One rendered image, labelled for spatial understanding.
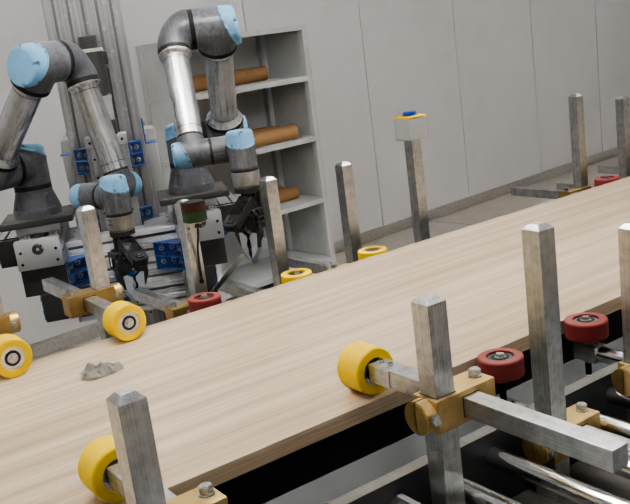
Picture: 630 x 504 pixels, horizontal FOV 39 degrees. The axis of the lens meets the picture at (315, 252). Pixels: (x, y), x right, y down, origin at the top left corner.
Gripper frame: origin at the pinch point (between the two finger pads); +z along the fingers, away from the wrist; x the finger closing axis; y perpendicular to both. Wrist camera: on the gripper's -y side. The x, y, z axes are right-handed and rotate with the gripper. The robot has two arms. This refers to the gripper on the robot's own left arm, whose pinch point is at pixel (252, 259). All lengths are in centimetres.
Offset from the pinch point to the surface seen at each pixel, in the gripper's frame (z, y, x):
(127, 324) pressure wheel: -3, -59, -14
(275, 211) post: -13.7, -0.1, -10.4
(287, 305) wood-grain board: 0.9, -30.2, -34.0
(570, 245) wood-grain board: 1, 27, -79
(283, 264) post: 0.9, 0.0, -10.5
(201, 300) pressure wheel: 0.2, -33.4, -10.8
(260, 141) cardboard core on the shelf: -2, 219, 168
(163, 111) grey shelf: -27, 179, 202
